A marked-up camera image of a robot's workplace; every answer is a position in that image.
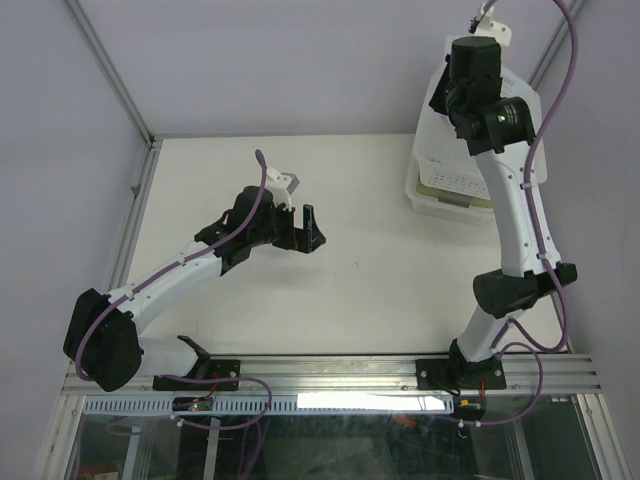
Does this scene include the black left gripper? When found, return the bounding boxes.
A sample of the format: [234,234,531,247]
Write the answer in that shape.
[250,199,325,254]

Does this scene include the large white perforated basket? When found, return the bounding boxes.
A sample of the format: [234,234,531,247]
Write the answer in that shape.
[412,60,547,200]

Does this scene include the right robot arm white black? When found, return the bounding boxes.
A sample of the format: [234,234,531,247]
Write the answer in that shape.
[416,36,577,395]

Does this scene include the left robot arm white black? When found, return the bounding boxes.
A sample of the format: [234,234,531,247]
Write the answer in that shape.
[63,186,326,392]

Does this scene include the small white perforated basket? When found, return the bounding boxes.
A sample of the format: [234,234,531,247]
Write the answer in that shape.
[404,159,494,225]

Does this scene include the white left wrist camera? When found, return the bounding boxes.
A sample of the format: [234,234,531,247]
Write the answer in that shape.
[266,166,300,210]

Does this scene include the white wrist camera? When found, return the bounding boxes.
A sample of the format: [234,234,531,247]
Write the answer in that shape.
[468,0,512,47]
[266,166,300,210]

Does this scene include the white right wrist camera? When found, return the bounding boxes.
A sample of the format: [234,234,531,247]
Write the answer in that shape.
[468,0,512,47]

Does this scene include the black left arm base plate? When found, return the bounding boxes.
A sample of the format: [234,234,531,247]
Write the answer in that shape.
[152,358,241,395]

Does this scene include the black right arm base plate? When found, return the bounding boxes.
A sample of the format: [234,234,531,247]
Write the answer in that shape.
[415,358,507,392]

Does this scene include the aluminium frame rail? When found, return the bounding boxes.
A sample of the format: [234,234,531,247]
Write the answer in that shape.
[34,134,621,480]

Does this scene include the white slotted cable duct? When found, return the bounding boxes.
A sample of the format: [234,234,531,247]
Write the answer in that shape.
[83,393,454,417]

